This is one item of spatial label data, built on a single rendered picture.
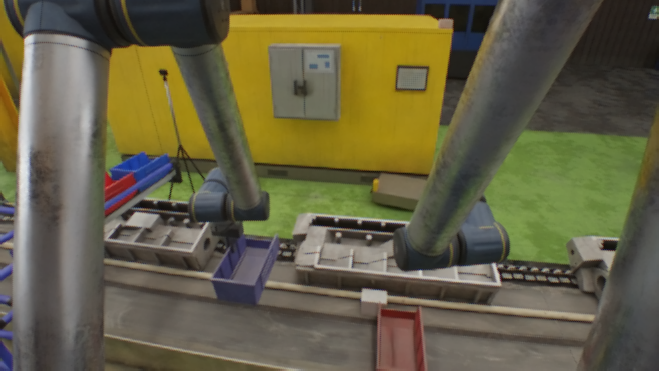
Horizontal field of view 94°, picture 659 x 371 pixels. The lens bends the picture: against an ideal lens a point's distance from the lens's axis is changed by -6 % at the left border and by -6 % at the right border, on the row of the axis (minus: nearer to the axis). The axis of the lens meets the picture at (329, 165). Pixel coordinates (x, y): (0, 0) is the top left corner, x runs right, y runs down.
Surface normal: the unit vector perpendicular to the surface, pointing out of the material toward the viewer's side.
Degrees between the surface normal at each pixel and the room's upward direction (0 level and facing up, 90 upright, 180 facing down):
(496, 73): 102
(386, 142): 90
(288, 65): 90
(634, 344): 86
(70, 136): 69
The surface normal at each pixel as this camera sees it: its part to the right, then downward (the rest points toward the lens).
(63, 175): 0.69, -0.07
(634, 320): -0.93, 0.14
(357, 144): -0.15, 0.47
